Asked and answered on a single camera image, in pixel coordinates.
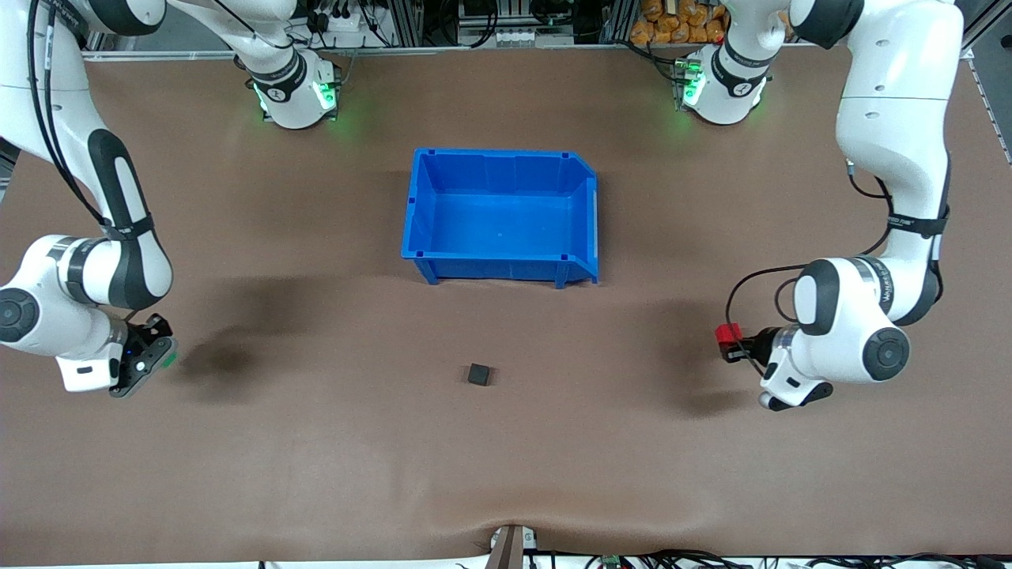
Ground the brown table mat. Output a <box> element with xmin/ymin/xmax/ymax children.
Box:
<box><xmin>0</xmin><ymin>45</ymin><xmax>1012</xmax><ymax>567</ymax></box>

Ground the blue plastic storage bin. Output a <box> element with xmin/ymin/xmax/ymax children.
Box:
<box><xmin>401</xmin><ymin>148</ymin><xmax>600</xmax><ymax>289</ymax></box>

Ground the orange snack bag pile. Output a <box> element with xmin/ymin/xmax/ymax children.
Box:
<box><xmin>629</xmin><ymin>0</ymin><xmax>732</xmax><ymax>46</ymax></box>

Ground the white power strip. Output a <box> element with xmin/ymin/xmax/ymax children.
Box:
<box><xmin>315</xmin><ymin>6</ymin><xmax>366</xmax><ymax>34</ymax></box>

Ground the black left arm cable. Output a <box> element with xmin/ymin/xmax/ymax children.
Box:
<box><xmin>725</xmin><ymin>158</ymin><xmax>896</xmax><ymax>377</ymax></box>

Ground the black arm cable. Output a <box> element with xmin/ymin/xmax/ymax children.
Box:
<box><xmin>725</xmin><ymin>158</ymin><xmax>896</xmax><ymax>377</ymax></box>
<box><xmin>26</xmin><ymin>0</ymin><xmax>111</xmax><ymax>232</ymax></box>

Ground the black cable bundle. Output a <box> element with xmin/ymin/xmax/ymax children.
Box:
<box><xmin>585</xmin><ymin>548</ymin><xmax>1012</xmax><ymax>569</ymax></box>

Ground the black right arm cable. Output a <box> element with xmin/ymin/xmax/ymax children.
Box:
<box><xmin>26</xmin><ymin>0</ymin><xmax>111</xmax><ymax>232</ymax></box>

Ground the brown camera mount post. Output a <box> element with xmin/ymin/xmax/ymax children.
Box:
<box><xmin>489</xmin><ymin>524</ymin><xmax>540</xmax><ymax>569</ymax></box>

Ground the aluminium corner frame post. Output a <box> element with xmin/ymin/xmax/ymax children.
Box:
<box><xmin>959</xmin><ymin>0</ymin><xmax>1012</xmax><ymax>61</ymax></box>

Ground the aluminium table edge rail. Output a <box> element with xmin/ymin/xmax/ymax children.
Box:
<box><xmin>79</xmin><ymin>45</ymin><xmax>689</xmax><ymax>62</ymax></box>

